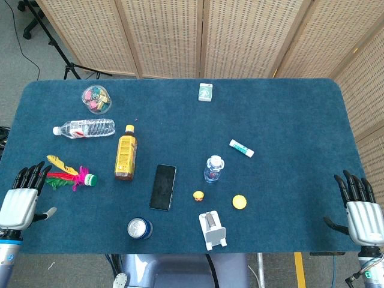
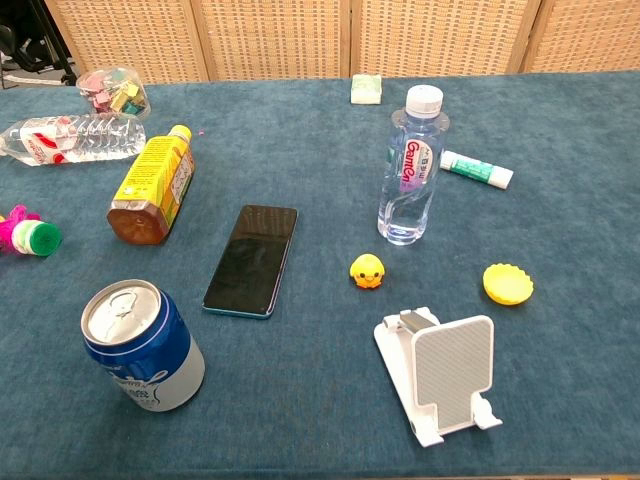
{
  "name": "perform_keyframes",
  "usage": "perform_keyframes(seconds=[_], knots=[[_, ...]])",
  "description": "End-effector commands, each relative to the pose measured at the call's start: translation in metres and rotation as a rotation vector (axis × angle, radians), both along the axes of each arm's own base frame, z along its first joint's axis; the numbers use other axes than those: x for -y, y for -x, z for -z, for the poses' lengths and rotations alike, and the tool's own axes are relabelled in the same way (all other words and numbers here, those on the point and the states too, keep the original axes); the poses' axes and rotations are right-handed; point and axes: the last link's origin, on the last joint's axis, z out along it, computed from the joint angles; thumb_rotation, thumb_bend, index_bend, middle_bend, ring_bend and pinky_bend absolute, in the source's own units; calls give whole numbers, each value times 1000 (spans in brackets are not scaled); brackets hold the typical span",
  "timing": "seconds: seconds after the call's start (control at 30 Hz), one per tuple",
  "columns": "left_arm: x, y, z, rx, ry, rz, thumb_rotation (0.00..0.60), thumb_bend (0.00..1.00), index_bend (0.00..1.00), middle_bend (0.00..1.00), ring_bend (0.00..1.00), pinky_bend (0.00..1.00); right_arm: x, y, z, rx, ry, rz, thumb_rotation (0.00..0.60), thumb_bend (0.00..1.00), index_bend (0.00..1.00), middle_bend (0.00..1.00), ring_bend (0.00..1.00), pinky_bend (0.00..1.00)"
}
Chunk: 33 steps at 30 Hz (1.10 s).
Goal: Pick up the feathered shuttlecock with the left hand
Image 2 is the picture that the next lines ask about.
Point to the feather shuttlecock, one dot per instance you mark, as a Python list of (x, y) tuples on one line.
[(35, 237)]

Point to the black tripod stand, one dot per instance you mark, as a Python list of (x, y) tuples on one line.
[(62, 55)]

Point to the yellow duck toy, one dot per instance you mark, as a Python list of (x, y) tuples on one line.
[(367, 272)]

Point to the black smartphone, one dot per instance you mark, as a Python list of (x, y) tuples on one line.
[(252, 262)]

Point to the clear purple label water bottle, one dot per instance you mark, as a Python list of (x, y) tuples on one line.
[(412, 175)]

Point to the blue table cloth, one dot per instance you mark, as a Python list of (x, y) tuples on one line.
[(320, 390)]

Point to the small green white box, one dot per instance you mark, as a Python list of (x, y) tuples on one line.
[(367, 90)]

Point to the white green glue stick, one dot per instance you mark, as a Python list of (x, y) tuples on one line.
[(475, 170)]

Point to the yellow label tea bottle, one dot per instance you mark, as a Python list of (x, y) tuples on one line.
[(155, 180)]

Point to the yellow bottle cap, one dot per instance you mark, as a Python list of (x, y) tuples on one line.
[(507, 285)]

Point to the wicker folding screen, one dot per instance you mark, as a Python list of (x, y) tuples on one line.
[(280, 40)]

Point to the blue silver drink can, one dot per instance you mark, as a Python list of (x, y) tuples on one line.
[(150, 360)]

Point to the clear jar of binder clips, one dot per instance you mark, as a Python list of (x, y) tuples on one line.
[(114, 92)]

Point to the clear red label water bottle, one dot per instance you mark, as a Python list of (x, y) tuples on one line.
[(85, 142)]

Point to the black office chair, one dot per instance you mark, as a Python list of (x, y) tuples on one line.
[(20, 35)]

